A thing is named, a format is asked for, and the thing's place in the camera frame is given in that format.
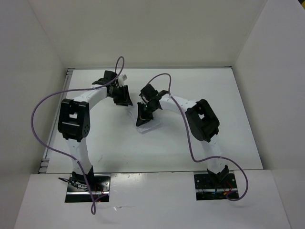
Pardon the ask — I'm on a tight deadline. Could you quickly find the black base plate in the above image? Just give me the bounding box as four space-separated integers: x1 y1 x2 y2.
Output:
194 173 239 201
64 174 111 203

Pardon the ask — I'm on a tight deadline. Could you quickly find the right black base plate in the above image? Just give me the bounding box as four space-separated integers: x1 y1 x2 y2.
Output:
194 173 239 201

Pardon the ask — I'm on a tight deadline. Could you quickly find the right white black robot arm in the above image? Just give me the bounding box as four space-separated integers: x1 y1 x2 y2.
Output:
135 84 221 163

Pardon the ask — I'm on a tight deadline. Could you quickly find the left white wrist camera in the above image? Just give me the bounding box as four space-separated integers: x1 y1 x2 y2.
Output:
118 74 127 87

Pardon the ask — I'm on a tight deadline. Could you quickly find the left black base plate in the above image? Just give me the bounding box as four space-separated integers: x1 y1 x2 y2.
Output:
64 174 111 203

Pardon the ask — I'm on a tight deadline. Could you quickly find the white skirt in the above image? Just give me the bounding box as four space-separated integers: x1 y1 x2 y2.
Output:
126 107 162 134

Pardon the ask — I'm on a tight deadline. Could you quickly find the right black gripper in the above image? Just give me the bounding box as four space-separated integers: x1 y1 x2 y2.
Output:
136 101 158 125

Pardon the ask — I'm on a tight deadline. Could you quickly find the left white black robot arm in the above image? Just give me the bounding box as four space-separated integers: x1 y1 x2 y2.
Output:
58 71 132 191

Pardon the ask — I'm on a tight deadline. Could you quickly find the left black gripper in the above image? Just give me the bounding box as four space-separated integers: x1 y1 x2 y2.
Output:
108 84 132 106

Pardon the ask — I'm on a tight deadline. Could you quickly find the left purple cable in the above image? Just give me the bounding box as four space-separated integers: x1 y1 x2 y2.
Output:
30 56 125 215

